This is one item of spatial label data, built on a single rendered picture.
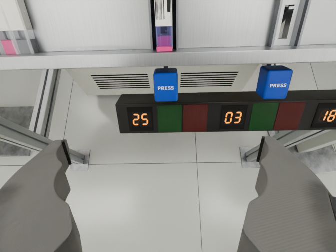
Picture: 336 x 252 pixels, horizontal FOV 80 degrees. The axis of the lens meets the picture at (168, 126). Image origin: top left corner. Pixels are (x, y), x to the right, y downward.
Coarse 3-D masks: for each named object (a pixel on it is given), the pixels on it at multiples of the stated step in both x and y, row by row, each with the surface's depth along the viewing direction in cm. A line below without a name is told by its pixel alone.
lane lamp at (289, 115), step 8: (280, 104) 23; (288, 104) 23; (296, 104) 23; (304, 104) 23; (280, 112) 24; (288, 112) 23; (296, 112) 23; (280, 120) 24; (288, 120) 24; (296, 120) 24; (280, 128) 24; (288, 128) 24; (296, 128) 24
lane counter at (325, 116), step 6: (318, 108) 23; (324, 108) 23; (330, 108) 23; (318, 114) 24; (324, 114) 24; (330, 114) 24; (318, 120) 24; (324, 120) 24; (330, 120) 24; (312, 126) 24; (318, 126) 24; (324, 126) 24; (330, 126) 24
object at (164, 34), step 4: (156, 28) 17; (160, 28) 17; (164, 28) 17; (168, 28) 17; (156, 32) 17; (160, 32) 17; (164, 32) 17; (168, 32) 17; (156, 36) 17; (160, 36) 17; (164, 36) 17; (168, 36) 17; (156, 40) 18; (160, 40) 18; (164, 40) 18; (168, 40) 18; (156, 44) 18; (160, 44) 18; (164, 44) 18; (168, 44) 18
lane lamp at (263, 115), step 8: (256, 104) 23; (264, 104) 23; (272, 104) 23; (256, 112) 24; (264, 112) 24; (272, 112) 24; (256, 120) 24; (264, 120) 24; (272, 120) 24; (248, 128) 25; (256, 128) 25; (264, 128) 25
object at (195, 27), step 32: (32, 0) 18; (64, 0) 18; (96, 0) 18; (128, 0) 18; (192, 0) 17; (224, 0) 17; (256, 0) 17; (288, 0) 17; (320, 0) 17; (64, 32) 19; (96, 32) 19; (128, 32) 19; (192, 32) 19; (224, 32) 19; (256, 32) 19; (288, 32) 19; (320, 32) 19
